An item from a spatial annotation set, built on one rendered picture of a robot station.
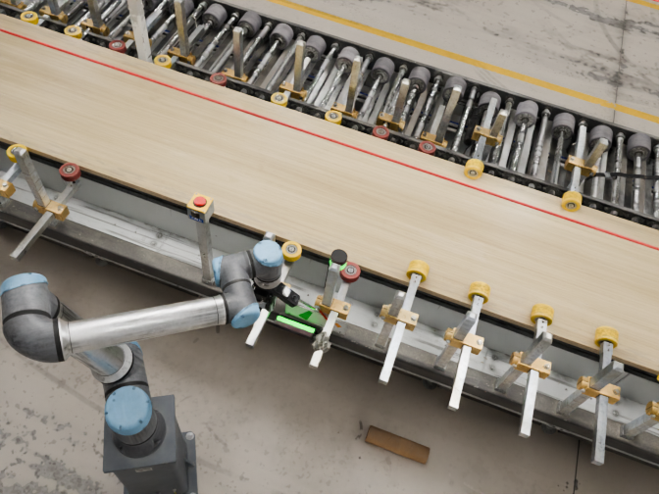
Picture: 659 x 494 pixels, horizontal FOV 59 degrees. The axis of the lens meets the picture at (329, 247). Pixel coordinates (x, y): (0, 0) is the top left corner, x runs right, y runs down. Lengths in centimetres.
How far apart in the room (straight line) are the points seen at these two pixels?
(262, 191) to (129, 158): 59
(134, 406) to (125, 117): 135
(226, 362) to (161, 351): 33
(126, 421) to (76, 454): 96
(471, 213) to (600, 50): 321
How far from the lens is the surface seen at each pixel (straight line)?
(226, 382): 306
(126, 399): 215
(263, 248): 181
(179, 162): 265
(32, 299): 173
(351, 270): 231
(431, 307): 246
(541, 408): 252
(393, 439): 295
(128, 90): 300
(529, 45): 534
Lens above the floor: 285
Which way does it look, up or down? 55 degrees down
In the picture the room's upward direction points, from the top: 11 degrees clockwise
